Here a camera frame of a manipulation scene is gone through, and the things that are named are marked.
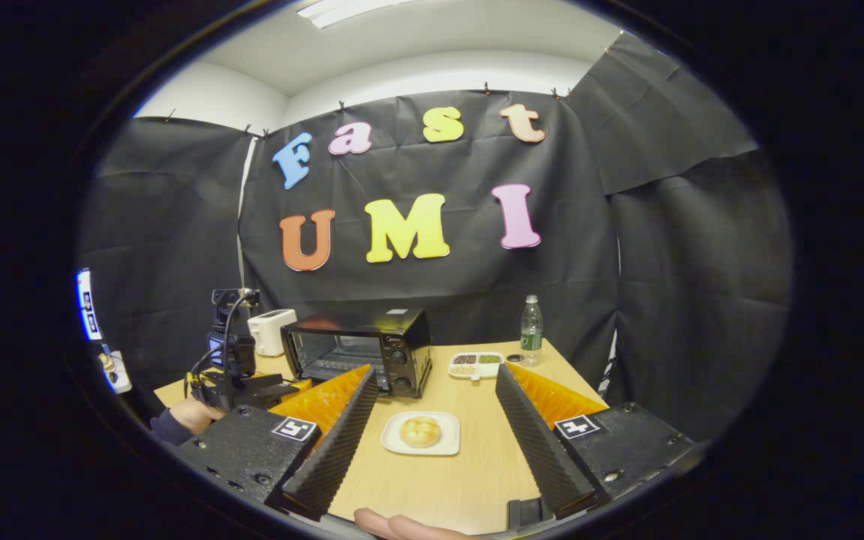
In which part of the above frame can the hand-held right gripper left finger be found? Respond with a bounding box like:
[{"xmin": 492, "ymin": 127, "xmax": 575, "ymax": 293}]
[{"xmin": 169, "ymin": 364, "xmax": 382, "ymax": 523}]

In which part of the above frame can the white blue sign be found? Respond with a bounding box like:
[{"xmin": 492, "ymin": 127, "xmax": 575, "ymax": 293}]
[{"xmin": 74, "ymin": 268, "xmax": 104, "ymax": 342}]

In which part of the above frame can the small white object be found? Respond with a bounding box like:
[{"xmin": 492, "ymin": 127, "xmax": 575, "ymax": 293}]
[{"xmin": 98, "ymin": 351, "xmax": 133, "ymax": 395}]

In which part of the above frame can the white square plate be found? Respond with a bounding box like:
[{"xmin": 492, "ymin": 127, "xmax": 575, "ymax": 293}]
[{"xmin": 380, "ymin": 410, "xmax": 461, "ymax": 457}]

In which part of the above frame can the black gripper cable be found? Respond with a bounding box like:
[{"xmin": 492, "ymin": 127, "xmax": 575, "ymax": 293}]
[{"xmin": 186, "ymin": 289, "xmax": 260, "ymax": 412}]

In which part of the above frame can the round bread bun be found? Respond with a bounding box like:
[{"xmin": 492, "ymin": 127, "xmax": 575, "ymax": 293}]
[{"xmin": 399, "ymin": 415, "xmax": 442, "ymax": 449}]

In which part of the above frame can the clear water bottle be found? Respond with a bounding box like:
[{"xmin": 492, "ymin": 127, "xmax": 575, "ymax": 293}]
[{"xmin": 519, "ymin": 294, "xmax": 545, "ymax": 367}]

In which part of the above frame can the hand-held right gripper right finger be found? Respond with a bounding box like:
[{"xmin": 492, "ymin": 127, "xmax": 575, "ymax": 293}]
[{"xmin": 495, "ymin": 362, "xmax": 703, "ymax": 520}]

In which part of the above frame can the black electric oven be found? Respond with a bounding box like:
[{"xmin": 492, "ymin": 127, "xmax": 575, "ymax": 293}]
[{"xmin": 280, "ymin": 307, "xmax": 433, "ymax": 399}]

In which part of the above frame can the white divided snack tray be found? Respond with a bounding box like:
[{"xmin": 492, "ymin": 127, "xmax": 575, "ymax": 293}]
[{"xmin": 448, "ymin": 352, "xmax": 506, "ymax": 381}]

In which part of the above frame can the white toaster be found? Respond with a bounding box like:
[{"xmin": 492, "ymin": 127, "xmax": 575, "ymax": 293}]
[{"xmin": 247, "ymin": 308, "xmax": 299, "ymax": 357}]

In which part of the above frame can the long ceiling light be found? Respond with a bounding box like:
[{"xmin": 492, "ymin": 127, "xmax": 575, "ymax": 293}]
[{"xmin": 297, "ymin": 0, "xmax": 418, "ymax": 29}]

